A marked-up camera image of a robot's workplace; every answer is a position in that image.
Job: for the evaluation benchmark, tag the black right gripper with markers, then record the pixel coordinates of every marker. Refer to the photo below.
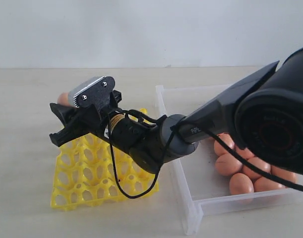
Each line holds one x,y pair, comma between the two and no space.
110,123

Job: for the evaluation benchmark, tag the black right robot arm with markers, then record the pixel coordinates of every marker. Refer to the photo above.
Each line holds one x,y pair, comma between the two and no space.
262,112

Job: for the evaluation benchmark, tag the yellow plastic egg tray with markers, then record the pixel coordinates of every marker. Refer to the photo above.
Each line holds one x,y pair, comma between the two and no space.
85,175

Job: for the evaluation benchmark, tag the clear plastic bin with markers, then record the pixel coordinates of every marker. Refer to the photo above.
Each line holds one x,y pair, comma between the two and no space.
199,189

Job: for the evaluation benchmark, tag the brown egg with line mark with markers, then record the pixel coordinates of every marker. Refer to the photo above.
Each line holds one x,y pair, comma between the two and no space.
227,165

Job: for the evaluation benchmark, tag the brown egg upper middle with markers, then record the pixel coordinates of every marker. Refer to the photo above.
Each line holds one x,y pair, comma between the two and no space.
244,153

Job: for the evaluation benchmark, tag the brown egg front left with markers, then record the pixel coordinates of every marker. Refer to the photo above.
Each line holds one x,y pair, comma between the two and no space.
240,184

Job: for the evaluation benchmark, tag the brown egg front middle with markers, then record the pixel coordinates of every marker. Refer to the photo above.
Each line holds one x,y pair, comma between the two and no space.
263,184

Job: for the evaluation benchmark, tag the brown egg front right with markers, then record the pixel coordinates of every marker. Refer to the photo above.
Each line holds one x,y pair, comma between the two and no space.
284,174

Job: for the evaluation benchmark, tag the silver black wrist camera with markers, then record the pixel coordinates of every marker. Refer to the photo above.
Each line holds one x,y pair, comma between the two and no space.
95,91

